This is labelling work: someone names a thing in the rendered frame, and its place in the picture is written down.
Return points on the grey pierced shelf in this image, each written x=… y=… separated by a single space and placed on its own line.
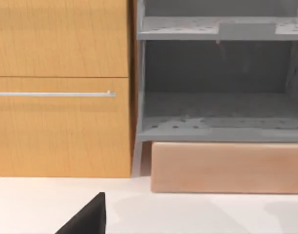
x=212 y=28

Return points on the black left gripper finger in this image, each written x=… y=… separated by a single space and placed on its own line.
x=93 y=217

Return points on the wooden cupboard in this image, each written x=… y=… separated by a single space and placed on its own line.
x=135 y=97

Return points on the plain wooden drawer front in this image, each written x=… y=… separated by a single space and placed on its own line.
x=59 y=36

